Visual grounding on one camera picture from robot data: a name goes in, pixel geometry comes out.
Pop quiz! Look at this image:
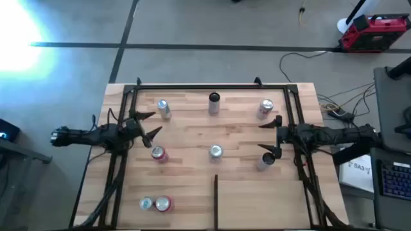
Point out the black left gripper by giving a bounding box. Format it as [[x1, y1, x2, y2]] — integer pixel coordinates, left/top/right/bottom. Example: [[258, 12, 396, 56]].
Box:
[[124, 110, 164, 149]]

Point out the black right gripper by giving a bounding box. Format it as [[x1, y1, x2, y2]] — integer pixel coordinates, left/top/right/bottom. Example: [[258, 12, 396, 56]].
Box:
[[257, 115, 299, 160]]

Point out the slim teal patterned can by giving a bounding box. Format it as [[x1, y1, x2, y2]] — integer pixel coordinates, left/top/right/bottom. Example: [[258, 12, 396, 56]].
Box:
[[139, 196, 155, 212], [157, 99, 172, 121]]

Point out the slim white Celsius can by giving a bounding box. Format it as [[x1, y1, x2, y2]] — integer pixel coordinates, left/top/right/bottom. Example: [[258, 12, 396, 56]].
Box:
[[207, 92, 222, 116], [256, 151, 276, 173]]

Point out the silver Diet Coke can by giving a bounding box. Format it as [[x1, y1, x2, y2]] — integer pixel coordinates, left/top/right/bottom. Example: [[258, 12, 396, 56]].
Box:
[[256, 98, 275, 121], [208, 144, 224, 164]]

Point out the red Fanta strawberry can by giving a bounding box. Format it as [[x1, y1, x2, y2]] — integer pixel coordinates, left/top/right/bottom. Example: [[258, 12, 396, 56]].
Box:
[[150, 145, 170, 164], [154, 195, 175, 213]]

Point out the black power strip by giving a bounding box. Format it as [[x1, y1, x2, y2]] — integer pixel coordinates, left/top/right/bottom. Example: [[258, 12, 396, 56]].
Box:
[[327, 108, 356, 123]]

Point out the white printed paper sheet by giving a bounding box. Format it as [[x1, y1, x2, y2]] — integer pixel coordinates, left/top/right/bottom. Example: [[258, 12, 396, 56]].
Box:
[[338, 153, 376, 194]]

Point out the grey desk panel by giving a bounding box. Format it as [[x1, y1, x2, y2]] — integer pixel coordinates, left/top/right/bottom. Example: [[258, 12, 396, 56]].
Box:
[[373, 65, 411, 154]]

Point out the dark computer desk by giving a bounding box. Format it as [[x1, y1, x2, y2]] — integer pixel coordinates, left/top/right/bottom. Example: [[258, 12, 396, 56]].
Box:
[[369, 146, 411, 231]]

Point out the black backlit keyboard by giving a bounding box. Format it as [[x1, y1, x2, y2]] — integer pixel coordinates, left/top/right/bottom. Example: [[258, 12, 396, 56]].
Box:
[[380, 159, 411, 199]]

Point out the grey metal bench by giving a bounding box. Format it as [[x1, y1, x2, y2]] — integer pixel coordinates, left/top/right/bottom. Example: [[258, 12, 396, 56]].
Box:
[[0, 137, 54, 231]]

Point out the black box with blue light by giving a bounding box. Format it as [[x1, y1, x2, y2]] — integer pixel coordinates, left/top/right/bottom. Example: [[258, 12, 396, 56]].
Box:
[[0, 118, 21, 142]]

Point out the black monitor pole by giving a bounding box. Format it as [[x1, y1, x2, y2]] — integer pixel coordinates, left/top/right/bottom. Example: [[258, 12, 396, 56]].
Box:
[[386, 56, 411, 80]]

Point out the red and black toolbox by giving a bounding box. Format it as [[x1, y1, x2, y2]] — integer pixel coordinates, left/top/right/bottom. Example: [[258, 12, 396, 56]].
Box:
[[338, 13, 411, 53]]

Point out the black cable bundle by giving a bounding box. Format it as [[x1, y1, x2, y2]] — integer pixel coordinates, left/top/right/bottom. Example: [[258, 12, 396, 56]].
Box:
[[78, 150, 129, 229], [293, 144, 341, 229]]

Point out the yellow floor cable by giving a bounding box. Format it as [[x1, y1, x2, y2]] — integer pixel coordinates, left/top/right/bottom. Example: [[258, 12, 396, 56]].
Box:
[[319, 86, 376, 113]]

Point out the black aluminium rig frame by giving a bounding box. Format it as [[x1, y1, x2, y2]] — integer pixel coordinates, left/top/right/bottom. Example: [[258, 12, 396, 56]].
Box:
[[69, 76, 351, 231]]

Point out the thin black floor cable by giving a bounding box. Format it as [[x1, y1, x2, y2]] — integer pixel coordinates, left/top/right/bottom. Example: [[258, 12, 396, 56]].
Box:
[[278, 51, 329, 83]]

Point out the hanging yellow cable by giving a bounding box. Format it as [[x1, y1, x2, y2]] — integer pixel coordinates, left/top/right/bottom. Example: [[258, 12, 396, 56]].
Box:
[[297, 0, 310, 26]]

